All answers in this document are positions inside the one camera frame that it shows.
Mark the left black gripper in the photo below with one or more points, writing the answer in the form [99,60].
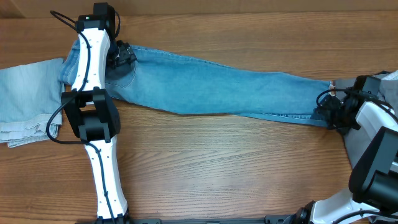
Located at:
[127,55]

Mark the folded light blue jeans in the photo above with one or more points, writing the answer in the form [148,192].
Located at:
[29,95]

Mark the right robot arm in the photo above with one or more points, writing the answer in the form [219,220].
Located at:
[372,188]

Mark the blue denim jeans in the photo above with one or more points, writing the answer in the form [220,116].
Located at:
[186,85]

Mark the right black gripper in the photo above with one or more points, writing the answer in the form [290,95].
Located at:
[329,104]

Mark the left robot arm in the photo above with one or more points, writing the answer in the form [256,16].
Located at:
[93,116]

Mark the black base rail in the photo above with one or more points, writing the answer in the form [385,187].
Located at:
[269,219]

